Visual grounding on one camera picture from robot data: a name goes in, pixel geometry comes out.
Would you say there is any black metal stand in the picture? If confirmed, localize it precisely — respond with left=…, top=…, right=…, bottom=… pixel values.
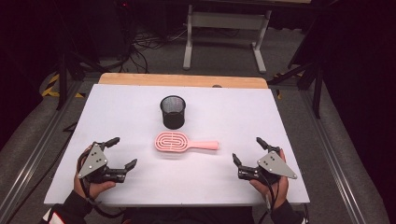
left=267, top=0, right=344, bottom=119

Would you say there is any person's right hand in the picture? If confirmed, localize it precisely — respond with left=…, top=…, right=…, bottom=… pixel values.
left=248, top=148, right=290, bottom=210

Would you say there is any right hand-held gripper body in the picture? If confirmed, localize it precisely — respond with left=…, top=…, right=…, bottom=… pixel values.
left=237, top=144, right=298, bottom=187

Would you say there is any aluminium floor rail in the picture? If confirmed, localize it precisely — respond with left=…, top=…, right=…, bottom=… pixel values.
left=298, top=90, right=368, bottom=224
left=0, top=80, right=84, bottom=223

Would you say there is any yellow black hazard tape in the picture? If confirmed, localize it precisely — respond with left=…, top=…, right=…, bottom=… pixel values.
left=273, top=73, right=304, bottom=101
left=41, top=73, right=86, bottom=99

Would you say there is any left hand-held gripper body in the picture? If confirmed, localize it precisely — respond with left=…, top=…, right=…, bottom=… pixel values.
left=77, top=142, right=128, bottom=185

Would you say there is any left hand-held gripper cable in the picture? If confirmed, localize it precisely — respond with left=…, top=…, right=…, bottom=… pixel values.
left=76, top=148, right=127, bottom=218

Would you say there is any right hand-held gripper cable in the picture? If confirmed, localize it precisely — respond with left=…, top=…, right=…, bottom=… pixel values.
left=256, top=171, right=281, bottom=224

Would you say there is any black mesh pen cup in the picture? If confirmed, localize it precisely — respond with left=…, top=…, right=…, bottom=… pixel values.
left=160, top=94, right=187, bottom=131

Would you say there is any white table cover board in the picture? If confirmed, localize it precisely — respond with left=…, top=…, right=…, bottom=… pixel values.
left=44, top=83, right=311, bottom=207

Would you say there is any tangle of black floor cables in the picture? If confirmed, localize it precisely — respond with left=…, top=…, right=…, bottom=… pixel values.
left=120, top=26, right=188, bottom=74

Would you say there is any person's left hand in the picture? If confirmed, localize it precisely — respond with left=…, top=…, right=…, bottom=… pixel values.
left=74, top=176, right=117, bottom=201

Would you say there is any hand-held gripper cable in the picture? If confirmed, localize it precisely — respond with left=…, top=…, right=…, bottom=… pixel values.
left=76, top=148, right=127, bottom=218
left=256, top=171, right=281, bottom=224

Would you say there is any pink hairbrush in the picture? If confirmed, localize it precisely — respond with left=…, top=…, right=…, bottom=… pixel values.
left=154, top=131, right=219, bottom=153

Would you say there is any grey metal table frame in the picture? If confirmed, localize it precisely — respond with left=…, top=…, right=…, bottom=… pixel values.
left=182, top=4, right=273, bottom=75

